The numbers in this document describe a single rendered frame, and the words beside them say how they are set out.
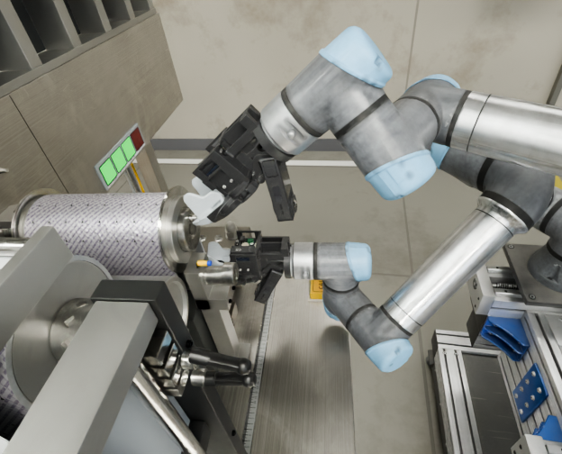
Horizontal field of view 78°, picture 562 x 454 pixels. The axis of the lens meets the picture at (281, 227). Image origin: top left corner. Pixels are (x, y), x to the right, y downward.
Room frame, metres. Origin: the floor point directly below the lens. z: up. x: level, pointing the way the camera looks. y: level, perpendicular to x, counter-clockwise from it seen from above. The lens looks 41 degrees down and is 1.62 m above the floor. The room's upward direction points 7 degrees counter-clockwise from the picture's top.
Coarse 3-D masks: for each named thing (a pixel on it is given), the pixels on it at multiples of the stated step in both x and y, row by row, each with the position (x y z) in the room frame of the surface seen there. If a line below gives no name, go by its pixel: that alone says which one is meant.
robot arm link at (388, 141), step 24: (384, 96) 0.38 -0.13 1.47; (360, 120) 0.36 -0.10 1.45; (384, 120) 0.36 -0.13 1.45; (408, 120) 0.38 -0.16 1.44; (432, 120) 0.40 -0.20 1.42; (360, 144) 0.36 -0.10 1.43; (384, 144) 0.34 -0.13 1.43; (408, 144) 0.34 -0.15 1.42; (360, 168) 0.36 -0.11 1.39; (384, 168) 0.33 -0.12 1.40; (408, 168) 0.33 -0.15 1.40; (432, 168) 0.33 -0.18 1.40; (384, 192) 0.34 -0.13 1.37; (408, 192) 0.32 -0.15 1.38
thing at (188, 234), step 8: (184, 208) 0.48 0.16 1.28; (184, 216) 0.45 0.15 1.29; (184, 224) 0.44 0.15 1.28; (192, 224) 0.46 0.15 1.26; (184, 232) 0.43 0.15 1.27; (192, 232) 0.45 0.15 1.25; (200, 232) 0.48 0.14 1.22; (184, 240) 0.42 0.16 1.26; (192, 240) 0.45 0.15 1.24; (184, 248) 0.42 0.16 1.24; (192, 248) 0.44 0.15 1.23
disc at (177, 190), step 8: (168, 192) 0.47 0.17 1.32; (176, 192) 0.49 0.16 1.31; (184, 192) 0.51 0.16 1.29; (168, 200) 0.46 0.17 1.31; (160, 208) 0.43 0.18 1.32; (160, 216) 0.42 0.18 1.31; (160, 224) 0.41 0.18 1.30; (160, 232) 0.41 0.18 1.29; (160, 240) 0.40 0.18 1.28; (160, 248) 0.39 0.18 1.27; (168, 256) 0.40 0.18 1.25; (168, 264) 0.39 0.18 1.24; (176, 264) 0.41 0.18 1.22; (184, 264) 0.43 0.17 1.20; (176, 272) 0.40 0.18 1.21
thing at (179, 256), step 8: (176, 200) 0.47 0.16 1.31; (168, 208) 0.45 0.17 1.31; (176, 208) 0.45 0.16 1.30; (168, 216) 0.43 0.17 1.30; (176, 216) 0.44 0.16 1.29; (168, 224) 0.42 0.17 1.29; (176, 224) 0.44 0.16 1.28; (168, 232) 0.42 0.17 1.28; (176, 232) 0.43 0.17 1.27; (168, 240) 0.41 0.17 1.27; (176, 240) 0.42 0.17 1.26; (168, 248) 0.41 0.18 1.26; (176, 248) 0.41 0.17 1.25; (176, 256) 0.41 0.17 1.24; (184, 256) 0.42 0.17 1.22
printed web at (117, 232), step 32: (32, 224) 0.46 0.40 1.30; (64, 224) 0.45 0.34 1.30; (96, 224) 0.44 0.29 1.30; (128, 224) 0.43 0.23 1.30; (96, 256) 0.42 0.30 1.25; (128, 256) 0.41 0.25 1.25; (160, 256) 0.40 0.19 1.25; (0, 352) 0.17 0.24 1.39; (0, 384) 0.15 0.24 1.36; (0, 416) 0.15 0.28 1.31
